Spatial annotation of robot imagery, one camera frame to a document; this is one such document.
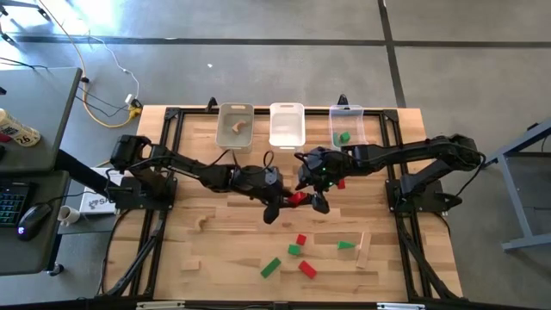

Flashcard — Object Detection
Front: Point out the black computer mouse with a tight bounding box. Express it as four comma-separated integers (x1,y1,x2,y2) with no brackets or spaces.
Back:
15,202,53,242

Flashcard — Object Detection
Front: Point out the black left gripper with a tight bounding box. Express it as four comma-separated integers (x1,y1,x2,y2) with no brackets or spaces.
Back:
230,164,294,226

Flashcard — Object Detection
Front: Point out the white cable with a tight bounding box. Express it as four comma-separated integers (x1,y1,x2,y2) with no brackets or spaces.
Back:
88,34,141,104

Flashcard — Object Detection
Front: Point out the grey plastic bin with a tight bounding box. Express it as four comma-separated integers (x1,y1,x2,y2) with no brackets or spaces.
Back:
214,102,256,155

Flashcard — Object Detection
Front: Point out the cream labelled bottle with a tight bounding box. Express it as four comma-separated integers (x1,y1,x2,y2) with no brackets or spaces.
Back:
0,107,42,148

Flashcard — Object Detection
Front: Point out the long natural wood plank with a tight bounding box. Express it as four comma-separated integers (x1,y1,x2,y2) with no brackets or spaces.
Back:
355,231,373,270

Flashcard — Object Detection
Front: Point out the black table frame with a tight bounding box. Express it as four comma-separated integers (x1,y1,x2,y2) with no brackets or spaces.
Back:
96,105,464,302

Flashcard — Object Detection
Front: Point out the white bracket strip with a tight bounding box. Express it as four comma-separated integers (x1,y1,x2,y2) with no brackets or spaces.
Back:
376,301,426,310
135,301,187,310

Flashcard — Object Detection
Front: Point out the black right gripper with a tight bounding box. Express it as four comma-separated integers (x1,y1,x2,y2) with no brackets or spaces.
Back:
294,147,348,215

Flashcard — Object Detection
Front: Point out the white flat box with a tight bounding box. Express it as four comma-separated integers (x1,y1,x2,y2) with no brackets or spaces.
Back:
79,166,130,215

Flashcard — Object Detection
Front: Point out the dark grey desk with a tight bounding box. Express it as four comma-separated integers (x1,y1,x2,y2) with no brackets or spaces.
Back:
0,66,84,173
0,170,72,277

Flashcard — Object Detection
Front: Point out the black pole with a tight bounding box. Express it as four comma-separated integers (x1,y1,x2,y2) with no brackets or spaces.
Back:
54,148,130,202

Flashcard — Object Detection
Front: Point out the clear plastic bin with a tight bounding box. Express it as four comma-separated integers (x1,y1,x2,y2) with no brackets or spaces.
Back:
328,104,368,150

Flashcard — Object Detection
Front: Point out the black floor cable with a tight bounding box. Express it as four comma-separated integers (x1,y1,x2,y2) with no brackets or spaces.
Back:
0,55,134,120

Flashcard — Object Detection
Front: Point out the blue-grey metal stand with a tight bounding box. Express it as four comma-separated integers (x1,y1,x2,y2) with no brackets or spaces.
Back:
484,118,551,253

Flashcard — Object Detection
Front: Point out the long red block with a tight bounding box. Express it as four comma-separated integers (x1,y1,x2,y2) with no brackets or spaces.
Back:
297,259,319,280

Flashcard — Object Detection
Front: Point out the yellow cable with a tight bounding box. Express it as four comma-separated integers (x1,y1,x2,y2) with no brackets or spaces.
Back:
36,0,144,129

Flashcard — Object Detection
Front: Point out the white cup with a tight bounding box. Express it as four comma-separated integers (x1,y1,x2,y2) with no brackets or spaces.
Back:
57,205,82,227

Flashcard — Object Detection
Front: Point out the white plastic bin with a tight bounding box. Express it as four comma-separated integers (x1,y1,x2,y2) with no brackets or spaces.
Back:
269,102,307,152

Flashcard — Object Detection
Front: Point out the long green block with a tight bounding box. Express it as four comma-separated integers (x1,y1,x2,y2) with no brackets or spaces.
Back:
259,257,282,280

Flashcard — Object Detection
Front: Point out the black backlit keyboard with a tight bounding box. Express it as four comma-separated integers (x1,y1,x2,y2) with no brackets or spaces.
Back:
0,180,32,229

